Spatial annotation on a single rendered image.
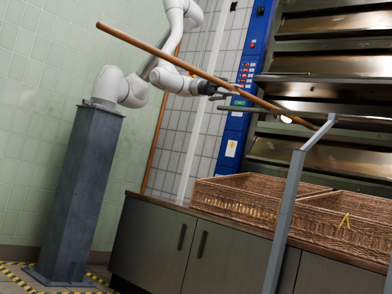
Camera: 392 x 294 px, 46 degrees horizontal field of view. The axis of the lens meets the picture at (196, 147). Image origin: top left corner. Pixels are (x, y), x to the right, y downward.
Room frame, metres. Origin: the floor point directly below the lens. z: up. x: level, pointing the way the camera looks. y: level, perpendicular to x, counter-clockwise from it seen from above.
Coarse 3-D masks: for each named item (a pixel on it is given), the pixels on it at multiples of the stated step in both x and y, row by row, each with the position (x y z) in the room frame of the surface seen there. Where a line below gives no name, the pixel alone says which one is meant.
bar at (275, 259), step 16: (256, 112) 2.43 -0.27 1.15; (272, 112) 2.36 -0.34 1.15; (288, 112) 2.29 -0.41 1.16; (304, 112) 2.23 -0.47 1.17; (320, 128) 2.08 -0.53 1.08; (304, 144) 2.01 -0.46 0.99; (288, 176) 1.97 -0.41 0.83; (288, 192) 1.96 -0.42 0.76; (288, 208) 1.95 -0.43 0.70; (288, 224) 1.97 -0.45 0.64; (272, 256) 1.97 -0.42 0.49; (272, 272) 1.96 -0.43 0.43; (272, 288) 1.96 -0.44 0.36; (384, 288) 1.64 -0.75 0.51
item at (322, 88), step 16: (256, 80) 2.75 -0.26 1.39; (272, 80) 2.67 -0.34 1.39; (288, 80) 2.59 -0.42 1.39; (304, 80) 2.52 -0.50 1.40; (320, 80) 2.45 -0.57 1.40; (336, 80) 2.39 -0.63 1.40; (352, 80) 2.33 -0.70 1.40; (368, 80) 2.27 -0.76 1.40; (384, 80) 2.21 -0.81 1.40; (304, 96) 2.72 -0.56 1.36; (320, 96) 2.64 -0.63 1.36; (336, 96) 2.56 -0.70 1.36; (352, 96) 2.48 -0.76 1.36; (368, 96) 2.41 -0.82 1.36; (384, 96) 2.34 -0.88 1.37
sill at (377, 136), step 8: (272, 128) 2.80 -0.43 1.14; (280, 128) 2.76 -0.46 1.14; (288, 128) 2.72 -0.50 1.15; (296, 128) 2.68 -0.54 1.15; (304, 128) 2.64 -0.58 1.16; (312, 128) 2.61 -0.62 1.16; (336, 128) 2.51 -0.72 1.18; (352, 136) 2.44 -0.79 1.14; (360, 136) 2.41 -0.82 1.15; (368, 136) 2.38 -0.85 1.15; (376, 136) 2.35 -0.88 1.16; (384, 136) 2.32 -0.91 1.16
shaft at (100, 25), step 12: (96, 24) 1.64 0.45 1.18; (120, 36) 1.70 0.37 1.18; (144, 48) 1.79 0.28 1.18; (156, 48) 1.83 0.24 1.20; (168, 60) 1.88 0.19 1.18; (180, 60) 1.93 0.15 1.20; (192, 72) 1.99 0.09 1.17; (204, 72) 2.03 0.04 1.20; (216, 84) 2.11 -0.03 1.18; (228, 84) 2.15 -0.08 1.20; (252, 96) 2.29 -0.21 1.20; (276, 108) 2.44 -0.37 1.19; (300, 120) 2.62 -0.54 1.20
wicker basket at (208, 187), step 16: (224, 176) 2.64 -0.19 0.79; (240, 176) 2.74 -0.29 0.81; (256, 176) 2.78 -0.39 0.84; (272, 176) 2.71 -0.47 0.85; (192, 192) 2.48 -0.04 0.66; (208, 192) 2.40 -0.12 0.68; (224, 192) 2.34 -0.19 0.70; (240, 192) 2.27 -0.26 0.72; (256, 192) 2.73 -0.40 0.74; (272, 192) 2.66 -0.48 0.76; (304, 192) 2.54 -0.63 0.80; (320, 192) 2.36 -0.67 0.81; (208, 208) 2.39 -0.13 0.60; (224, 208) 2.32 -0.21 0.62; (256, 208) 2.68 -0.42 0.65; (272, 208) 2.14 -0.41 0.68; (256, 224) 2.18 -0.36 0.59; (272, 224) 2.13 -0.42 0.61
